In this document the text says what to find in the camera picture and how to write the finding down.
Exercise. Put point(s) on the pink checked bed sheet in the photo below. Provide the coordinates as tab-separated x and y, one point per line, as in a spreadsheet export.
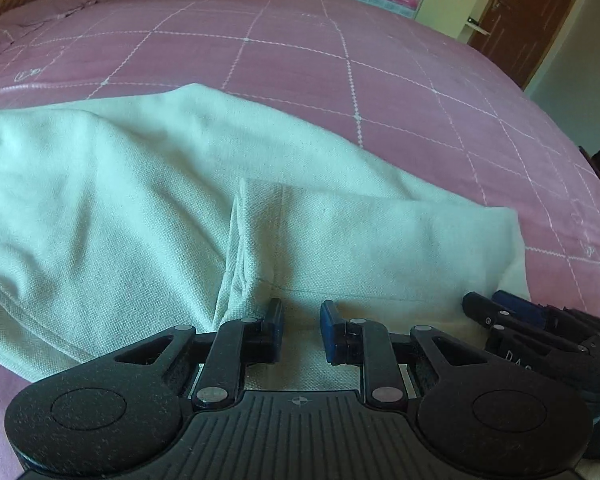
330	35

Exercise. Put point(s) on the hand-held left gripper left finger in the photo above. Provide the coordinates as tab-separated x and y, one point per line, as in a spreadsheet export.
278	332

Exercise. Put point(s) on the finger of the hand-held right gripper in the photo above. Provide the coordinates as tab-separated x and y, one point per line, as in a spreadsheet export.
482	310
522	305

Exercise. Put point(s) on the white pants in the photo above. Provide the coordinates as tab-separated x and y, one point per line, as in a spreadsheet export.
130	210

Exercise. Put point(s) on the brown wooden door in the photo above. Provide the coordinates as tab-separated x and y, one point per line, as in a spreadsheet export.
535	15

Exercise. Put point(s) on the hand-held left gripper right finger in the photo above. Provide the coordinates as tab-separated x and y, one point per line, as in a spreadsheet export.
327	332

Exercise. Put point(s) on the cream corner shelf unit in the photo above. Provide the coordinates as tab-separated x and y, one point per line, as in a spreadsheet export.
480	15

